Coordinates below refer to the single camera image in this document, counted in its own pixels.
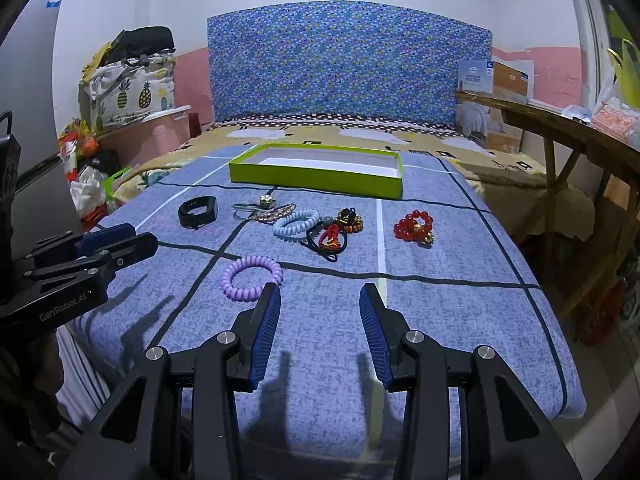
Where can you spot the black tie with teal bead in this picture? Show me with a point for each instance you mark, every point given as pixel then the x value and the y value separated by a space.
pixel 310 240

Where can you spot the black wrist band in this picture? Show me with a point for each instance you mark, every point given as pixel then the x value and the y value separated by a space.
pixel 197 212

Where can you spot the colourful snack bags pile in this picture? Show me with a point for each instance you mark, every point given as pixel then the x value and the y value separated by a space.
pixel 89 169

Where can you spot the pink storage bin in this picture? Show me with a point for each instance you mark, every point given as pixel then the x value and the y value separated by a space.
pixel 155 135

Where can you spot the blue floral headboard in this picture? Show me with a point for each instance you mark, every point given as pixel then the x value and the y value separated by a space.
pixel 340 57

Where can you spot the black bag on top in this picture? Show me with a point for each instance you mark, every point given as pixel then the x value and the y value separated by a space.
pixel 137 42

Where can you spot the green shallow tray box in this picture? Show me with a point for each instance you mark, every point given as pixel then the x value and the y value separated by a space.
pixel 336 169

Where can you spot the wooden side table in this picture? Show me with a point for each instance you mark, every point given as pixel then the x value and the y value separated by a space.
pixel 565 142

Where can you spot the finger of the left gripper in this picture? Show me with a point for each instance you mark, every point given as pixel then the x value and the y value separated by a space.
pixel 126 253
pixel 99 240

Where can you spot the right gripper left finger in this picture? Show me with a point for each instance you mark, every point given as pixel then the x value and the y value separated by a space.
pixel 250 341

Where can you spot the yellow green plastic bag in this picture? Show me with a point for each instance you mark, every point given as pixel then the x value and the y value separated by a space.
pixel 626 69

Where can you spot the grey tie with gold flower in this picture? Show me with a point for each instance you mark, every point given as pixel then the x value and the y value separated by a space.
pixel 251 211

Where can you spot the gold chain hair clip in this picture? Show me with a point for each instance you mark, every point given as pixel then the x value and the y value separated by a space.
pixel 269 216

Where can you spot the pink snack package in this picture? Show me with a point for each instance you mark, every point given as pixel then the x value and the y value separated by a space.
pixel 614 122

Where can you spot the pineapple print storage bag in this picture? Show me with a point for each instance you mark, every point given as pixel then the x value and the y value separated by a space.
pixel 129 90

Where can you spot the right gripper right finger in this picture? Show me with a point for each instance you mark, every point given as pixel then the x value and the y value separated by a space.
pixel 391 343

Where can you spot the red knotted cord charm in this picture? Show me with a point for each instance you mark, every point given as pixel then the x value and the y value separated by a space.
pixel 329 240

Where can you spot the blue patterned bed mat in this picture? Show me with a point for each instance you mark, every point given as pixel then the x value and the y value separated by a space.
pixel 438 255

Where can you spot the beige cartoon bed sheet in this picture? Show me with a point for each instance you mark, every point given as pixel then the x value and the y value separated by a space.
pixel 509 184

